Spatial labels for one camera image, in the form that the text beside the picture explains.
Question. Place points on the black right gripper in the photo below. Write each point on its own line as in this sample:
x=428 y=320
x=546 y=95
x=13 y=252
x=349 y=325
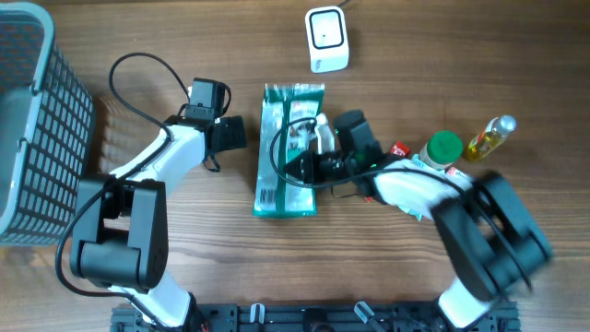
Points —
x=318 y=161

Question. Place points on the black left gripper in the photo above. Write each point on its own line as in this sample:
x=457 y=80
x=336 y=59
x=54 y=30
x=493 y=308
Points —
x=236 y=135

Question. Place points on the green 3M glove package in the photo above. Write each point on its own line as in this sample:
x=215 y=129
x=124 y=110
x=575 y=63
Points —
x=276 y=184

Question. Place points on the red coffee stick sachet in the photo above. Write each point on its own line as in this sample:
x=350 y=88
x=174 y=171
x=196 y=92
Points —
x=400 y=149

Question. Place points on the teal white small packet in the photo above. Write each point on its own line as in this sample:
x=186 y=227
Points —
x=415 y=160

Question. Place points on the small green white jar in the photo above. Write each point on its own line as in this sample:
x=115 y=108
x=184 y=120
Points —
x=442 y=150

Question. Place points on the red tissue pack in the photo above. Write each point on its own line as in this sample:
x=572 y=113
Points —
x=453 y=172

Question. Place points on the yellow liquid bottle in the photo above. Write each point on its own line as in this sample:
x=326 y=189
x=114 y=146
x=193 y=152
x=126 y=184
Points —
x=494 y=134

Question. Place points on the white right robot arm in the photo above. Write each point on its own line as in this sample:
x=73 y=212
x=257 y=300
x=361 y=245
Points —
x=491 y=238

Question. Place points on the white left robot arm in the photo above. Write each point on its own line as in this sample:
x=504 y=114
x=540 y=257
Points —
x=119 y=235

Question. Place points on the white barcode scanner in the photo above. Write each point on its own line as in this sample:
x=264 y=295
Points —
x=327 y=39

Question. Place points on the black plastic mesh basket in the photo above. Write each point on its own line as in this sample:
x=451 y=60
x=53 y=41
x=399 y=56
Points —
x=47 y=126

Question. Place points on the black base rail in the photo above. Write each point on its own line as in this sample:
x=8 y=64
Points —
x=401 y=316

